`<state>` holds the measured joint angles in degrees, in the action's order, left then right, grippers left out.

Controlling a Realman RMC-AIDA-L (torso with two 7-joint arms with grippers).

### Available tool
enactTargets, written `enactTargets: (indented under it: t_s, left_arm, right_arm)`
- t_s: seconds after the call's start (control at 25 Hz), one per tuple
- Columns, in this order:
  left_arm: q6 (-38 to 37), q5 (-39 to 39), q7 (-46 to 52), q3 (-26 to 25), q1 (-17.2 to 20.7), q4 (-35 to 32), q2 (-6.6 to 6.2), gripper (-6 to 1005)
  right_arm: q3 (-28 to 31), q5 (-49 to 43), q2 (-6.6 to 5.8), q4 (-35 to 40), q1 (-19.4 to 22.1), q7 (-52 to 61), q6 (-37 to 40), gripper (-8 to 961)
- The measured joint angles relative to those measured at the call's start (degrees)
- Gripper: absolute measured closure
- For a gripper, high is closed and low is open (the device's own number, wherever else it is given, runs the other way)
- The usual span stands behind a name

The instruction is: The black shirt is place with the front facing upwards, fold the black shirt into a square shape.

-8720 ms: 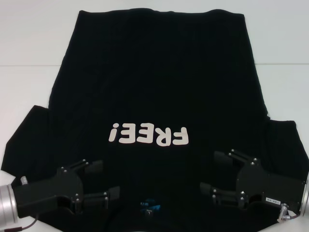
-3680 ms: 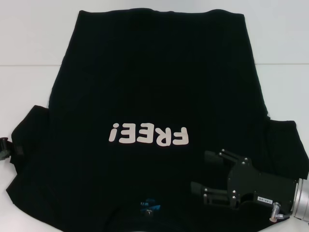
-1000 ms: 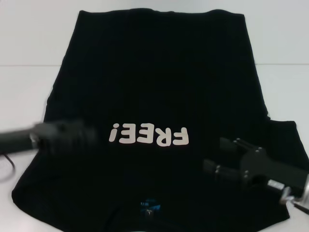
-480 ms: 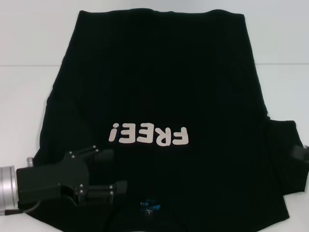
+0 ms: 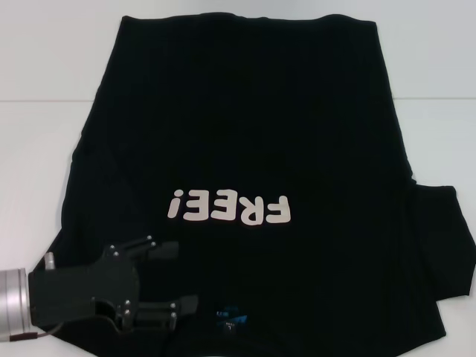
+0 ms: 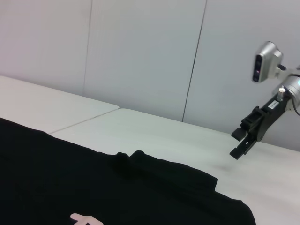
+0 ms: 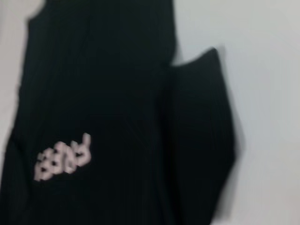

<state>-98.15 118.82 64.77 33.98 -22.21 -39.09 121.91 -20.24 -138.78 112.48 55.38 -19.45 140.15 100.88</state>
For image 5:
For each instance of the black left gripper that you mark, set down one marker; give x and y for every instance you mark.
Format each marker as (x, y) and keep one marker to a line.
(82, 290)

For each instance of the black shirt with FREE print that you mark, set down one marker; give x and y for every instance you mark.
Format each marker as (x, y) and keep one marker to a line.
(238, 130)

